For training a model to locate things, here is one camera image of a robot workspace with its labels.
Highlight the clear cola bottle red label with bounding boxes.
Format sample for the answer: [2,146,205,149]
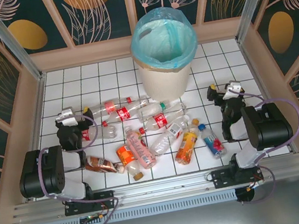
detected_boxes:
[79,122,119,145]
[135,108,193,134]
[99,97,154,127]

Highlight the clear bottle narrow red label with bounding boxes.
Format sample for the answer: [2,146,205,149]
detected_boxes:
[87,95,135,120]

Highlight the blue cap water bottle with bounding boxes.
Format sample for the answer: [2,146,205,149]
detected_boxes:
[197,120,229,162]

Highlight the crushed brown bottle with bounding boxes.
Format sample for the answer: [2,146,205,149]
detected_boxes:
[83,150,126,181]

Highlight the clear bottle green cap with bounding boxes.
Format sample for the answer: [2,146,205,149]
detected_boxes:
[136,96,190,123]

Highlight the orange juice bottle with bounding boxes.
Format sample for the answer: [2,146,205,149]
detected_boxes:
[169,118,207,169]

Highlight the pink drink bottle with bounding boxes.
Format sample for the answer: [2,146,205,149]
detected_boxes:
[123,122,159,173]

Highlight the clear bottle white label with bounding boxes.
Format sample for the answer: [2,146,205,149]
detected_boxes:
[144,113,197,158]

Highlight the cream waste bin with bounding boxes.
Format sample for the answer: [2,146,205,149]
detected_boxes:
[133,47,198,105]

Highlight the blue plastic bin liner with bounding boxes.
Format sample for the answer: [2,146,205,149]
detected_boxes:
[125,2,202,77]

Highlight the orange label bottle brown cap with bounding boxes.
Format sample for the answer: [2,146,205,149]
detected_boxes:
[114,141,145,185]

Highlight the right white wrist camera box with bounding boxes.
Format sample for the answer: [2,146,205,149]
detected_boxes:
[223,78,244,98]

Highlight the aluminium mounting rail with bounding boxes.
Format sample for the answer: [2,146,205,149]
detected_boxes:
[8,152,299,224]

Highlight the grey slotted cable duct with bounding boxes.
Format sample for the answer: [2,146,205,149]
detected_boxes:
[29,189,238,224]

